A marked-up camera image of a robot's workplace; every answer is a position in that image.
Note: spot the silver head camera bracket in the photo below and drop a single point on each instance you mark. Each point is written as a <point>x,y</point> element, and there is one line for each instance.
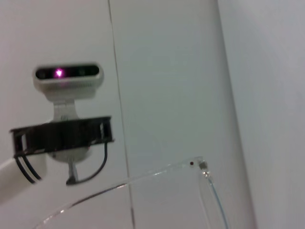
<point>65,111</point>

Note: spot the white round neck base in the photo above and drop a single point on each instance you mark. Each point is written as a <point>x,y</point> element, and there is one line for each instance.
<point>71,156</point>

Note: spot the clear white glasses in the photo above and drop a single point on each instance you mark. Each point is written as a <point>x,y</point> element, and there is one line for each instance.
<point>195,167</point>

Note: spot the white head camera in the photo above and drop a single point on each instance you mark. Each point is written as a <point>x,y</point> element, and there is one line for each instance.
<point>69,81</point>

